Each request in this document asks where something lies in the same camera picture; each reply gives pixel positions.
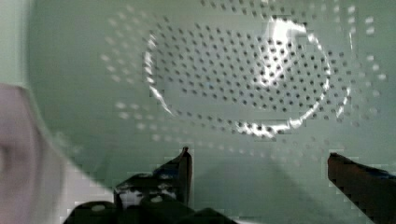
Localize green perforated plastic strainer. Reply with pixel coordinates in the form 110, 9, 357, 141
0, 0, 396, 224

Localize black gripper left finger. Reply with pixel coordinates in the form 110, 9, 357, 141
64, 147, 237, 224

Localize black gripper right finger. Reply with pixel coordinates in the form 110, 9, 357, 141
327, 153, 396, 224

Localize light purple round plate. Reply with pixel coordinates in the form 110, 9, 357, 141
0, 84, 64, 224

